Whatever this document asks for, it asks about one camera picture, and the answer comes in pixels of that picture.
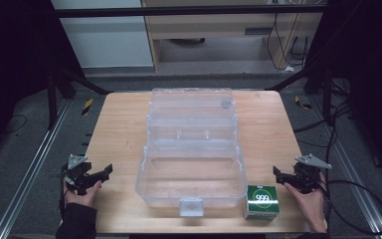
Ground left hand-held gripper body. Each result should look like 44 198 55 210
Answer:
61 153 96 196

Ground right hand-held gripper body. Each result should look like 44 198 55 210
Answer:
291 152 333 195

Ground person's left hand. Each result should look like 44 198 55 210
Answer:
63 179 103 209

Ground person's right hand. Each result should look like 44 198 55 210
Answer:
283 171 329 234

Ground green and white carton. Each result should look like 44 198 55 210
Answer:
244 184 281 222

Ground yellow black floor tape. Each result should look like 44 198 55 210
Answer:
293 95 313 112
81 97 95 118

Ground clear plastic storage box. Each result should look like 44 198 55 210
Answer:
134 87 249 218

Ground black metal stand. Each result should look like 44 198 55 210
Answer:
265 56 336 127
45 59 113 131

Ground white cabinet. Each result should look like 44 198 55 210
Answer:
50 0 155 70

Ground light wooden desk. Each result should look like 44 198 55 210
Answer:
140 0 329 72

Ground black metal crossbar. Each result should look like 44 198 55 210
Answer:
51 4 329 19

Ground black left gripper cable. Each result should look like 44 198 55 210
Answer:
58 163 70 220

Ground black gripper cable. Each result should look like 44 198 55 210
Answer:
58 163 70 220
321 172 382 236

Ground aluminium floor rail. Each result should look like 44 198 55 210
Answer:
0 99 72 239
307 96 382 239

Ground black floor cables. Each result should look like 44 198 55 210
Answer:
292 78 356 187

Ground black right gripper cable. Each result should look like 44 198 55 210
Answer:
321 172 382 236

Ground thin black floor cable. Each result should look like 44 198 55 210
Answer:
0 114 28 136

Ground black hanging cables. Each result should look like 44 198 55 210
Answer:
266 11 311 72

